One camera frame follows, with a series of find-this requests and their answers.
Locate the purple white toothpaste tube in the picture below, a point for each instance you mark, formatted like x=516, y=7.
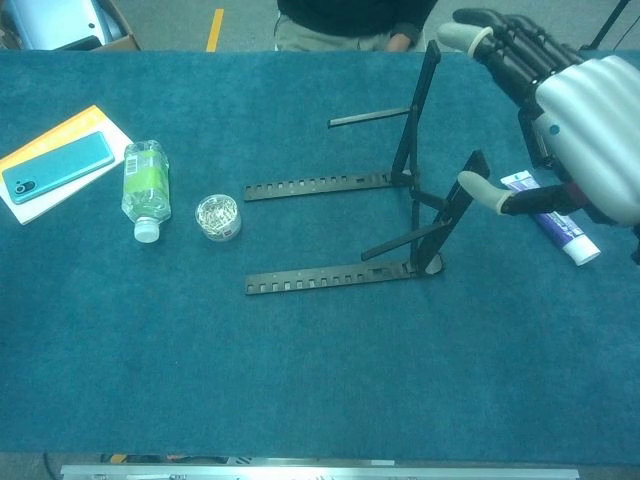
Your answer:
x=565, y=232

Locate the pale blue plastic casing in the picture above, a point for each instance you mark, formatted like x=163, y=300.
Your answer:
x=55, y=20

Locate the clear bottle green label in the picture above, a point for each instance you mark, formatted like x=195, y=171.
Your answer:
x=146, y=185

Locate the small round metal tin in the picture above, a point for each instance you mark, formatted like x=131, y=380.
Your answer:
x=217, y=217

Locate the black folding laptop stand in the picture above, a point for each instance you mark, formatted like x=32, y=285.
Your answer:
x=325, y=282

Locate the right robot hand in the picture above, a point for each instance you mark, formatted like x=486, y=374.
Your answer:
x=590, y=125

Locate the aluminium frame rail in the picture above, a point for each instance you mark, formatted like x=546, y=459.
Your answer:
x=320, y=472

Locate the teal felt table cloth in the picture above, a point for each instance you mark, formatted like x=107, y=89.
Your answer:
x=320, y=375

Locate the light blue smartphone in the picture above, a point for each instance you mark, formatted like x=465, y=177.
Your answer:
x=60, y=167

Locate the brown cardboard box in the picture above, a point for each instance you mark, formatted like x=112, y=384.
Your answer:
x=125, y=42

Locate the yellow white booklet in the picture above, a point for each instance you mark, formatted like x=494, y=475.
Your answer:
x=115, y=135

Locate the person in dark clothes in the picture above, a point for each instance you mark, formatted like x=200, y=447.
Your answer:
x=350, y=20

